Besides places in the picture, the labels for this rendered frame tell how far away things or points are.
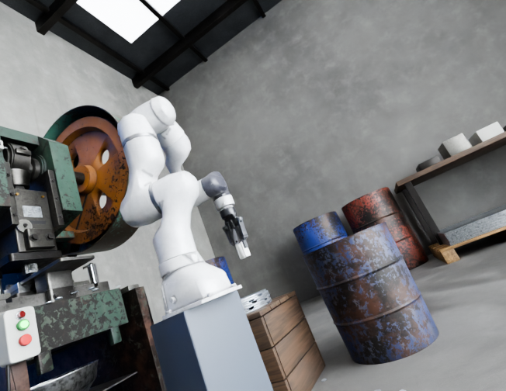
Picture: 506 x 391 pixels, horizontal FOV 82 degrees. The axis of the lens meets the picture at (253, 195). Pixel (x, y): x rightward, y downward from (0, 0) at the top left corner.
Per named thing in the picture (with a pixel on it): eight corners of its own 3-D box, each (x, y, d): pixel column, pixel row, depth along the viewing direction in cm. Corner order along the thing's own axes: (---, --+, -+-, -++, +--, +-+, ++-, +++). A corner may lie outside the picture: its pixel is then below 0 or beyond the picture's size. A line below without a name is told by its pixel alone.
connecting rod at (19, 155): (49, 203, 129) (36, 139, 138) (17, 201, 118) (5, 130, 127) (22, 223, 136) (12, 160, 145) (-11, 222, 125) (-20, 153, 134)
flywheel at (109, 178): (64, 231, 195) (143, 254, 164) (30, 231, 177) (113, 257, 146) (84, 126, 198) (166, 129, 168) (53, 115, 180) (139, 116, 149)
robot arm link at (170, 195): (210, 240, 77) (181, 160, 84) (151, 267, 80) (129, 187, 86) (224, 241, 87) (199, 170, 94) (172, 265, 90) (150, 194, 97)
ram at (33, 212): (64, 245, 124) (52, 184, 132) (25, 247, 110) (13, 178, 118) (39, 261, 129) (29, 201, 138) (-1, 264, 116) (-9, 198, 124)
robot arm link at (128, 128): (142, 131, 87) (125, 83, 91) (101, 157, 91) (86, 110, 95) (178, 147, 105) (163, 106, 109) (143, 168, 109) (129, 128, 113)
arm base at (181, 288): (253, 282, 78) (234, 234, 82) (196, 306, 64) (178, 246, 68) (206, 302, 91) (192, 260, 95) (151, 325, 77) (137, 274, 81)
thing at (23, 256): (65, 261, 126) (62, 250, 128) (11, 267, 108) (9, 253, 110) (43, 275, 131) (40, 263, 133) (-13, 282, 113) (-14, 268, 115)
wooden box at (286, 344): (326, 365, 132) (294, 290, 142) (297, 414, 99) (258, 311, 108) (255, 382, 148) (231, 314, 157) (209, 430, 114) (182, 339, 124)
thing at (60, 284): (103, 286, 111) (95, 253, 115) (67, 294, 98) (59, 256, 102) (62, 308, 119) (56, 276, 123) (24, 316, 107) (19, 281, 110)
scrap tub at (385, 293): (435, 315, 138) (386, 223, 151) (455, 347, 100) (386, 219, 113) (351, 340, 152) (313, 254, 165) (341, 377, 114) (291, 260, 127)
